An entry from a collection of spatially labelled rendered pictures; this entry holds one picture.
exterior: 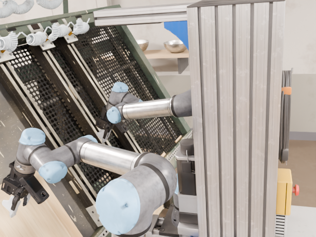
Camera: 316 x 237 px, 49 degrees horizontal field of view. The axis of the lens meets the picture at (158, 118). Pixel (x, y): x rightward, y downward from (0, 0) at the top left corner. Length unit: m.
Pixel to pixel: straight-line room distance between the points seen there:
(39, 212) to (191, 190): 0.83
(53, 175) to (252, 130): 0.61
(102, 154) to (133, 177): 0.27
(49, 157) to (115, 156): 0.23
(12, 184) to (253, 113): 0.84
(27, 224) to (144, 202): 1.01
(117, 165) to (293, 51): 3.78
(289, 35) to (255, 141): 3.57
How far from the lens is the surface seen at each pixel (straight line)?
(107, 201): 0.82
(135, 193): 0.80
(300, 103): 4.76
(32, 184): 1.29
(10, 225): 1.71
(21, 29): 2.11
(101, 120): 1.81
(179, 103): 1.39
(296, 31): 4.55
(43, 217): 1.80
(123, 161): 0.99
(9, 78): 1.92
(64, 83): 2.11
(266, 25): 0.94
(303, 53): 4.60
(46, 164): 1.12
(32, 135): 1.17
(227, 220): 1.20
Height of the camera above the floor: 2.09
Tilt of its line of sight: 21 degrees down
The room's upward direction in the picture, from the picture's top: 5 degrees counter-clockwise
